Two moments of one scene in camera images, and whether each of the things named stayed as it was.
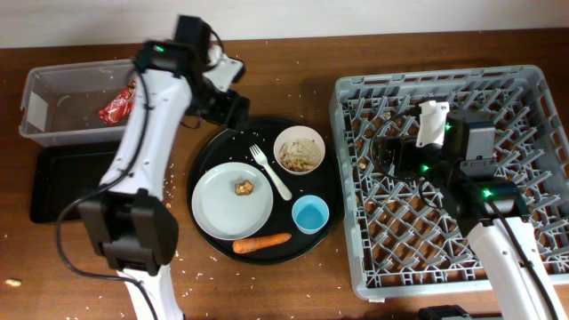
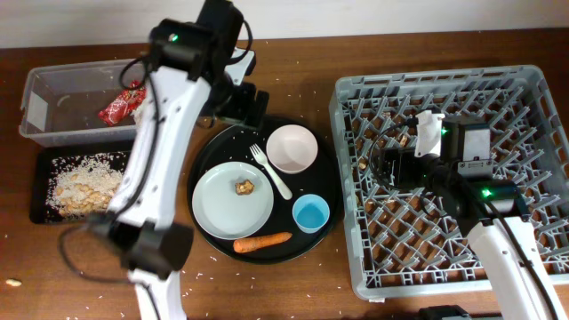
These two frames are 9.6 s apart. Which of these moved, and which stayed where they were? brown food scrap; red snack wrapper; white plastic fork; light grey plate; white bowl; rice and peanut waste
Moved: white bowl; rice and peanut waste
Stayed: white plastic fork; red snack wrapper; light grey plate; brown food scrap
